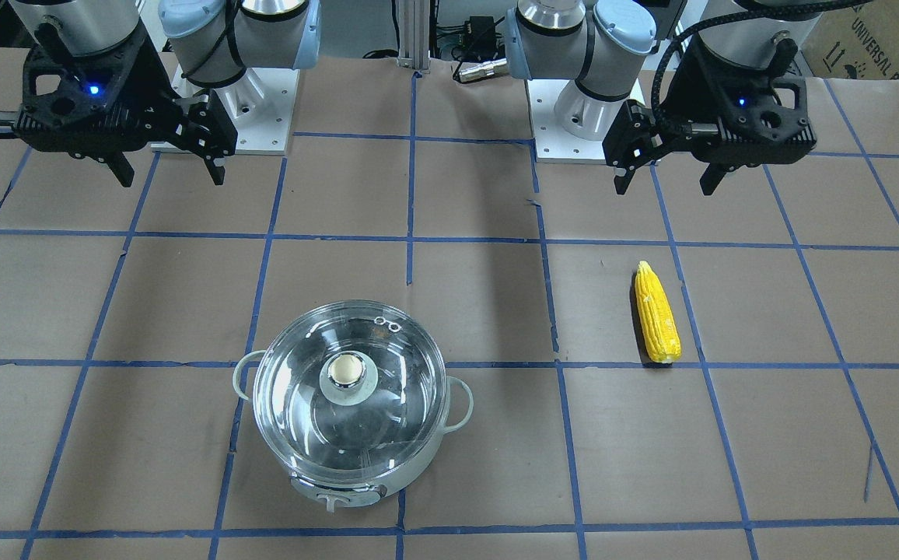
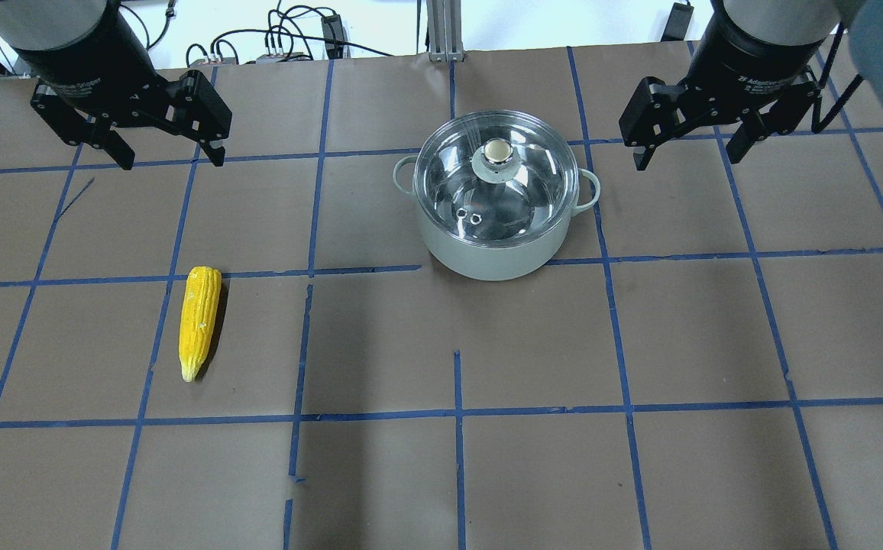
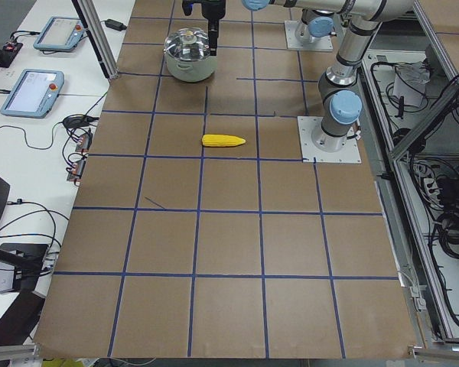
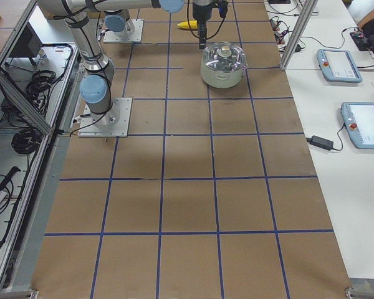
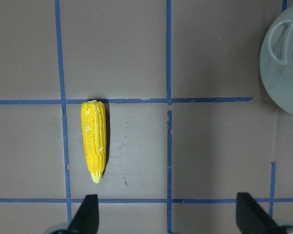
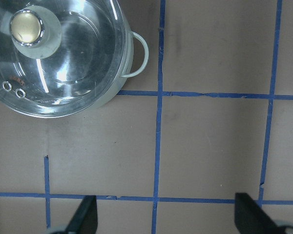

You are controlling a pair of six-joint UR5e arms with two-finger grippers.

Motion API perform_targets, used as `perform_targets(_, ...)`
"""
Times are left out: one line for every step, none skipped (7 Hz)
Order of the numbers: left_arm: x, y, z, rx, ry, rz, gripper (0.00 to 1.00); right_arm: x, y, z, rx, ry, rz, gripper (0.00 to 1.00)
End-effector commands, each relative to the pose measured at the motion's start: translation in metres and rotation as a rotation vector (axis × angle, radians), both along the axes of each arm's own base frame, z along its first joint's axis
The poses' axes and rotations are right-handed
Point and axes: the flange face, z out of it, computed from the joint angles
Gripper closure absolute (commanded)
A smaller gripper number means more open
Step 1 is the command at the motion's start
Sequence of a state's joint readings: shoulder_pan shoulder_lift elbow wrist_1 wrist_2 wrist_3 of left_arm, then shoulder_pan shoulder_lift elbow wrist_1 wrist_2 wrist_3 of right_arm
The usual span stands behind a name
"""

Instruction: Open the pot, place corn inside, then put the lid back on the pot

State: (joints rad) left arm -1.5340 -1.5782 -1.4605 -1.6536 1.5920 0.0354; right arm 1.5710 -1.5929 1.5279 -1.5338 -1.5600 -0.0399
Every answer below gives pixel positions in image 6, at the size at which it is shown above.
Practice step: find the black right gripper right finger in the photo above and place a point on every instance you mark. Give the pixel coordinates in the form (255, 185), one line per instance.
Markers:
(249, 218)

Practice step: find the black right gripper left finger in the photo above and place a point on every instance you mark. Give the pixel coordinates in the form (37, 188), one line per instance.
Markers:
(85, 219)

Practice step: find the glass pot lid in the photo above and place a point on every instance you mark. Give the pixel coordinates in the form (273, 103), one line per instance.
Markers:
(63, 61)

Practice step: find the pale green cooking pot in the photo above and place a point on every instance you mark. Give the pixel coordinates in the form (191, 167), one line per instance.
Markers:
(117, 80)

